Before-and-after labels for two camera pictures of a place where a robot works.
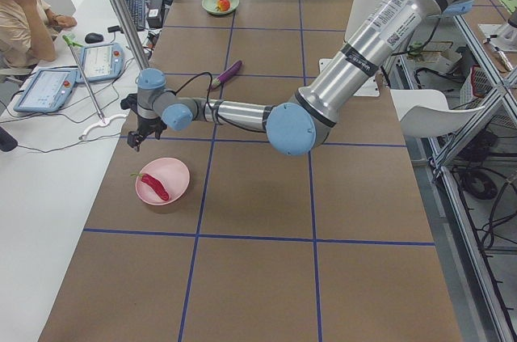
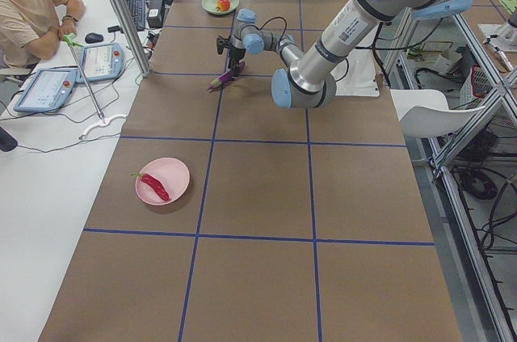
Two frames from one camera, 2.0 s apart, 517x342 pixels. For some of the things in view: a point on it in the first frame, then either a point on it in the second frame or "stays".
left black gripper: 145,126 -> 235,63
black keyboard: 136,5 stays
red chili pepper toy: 155,183 stays
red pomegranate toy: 223,4 stays
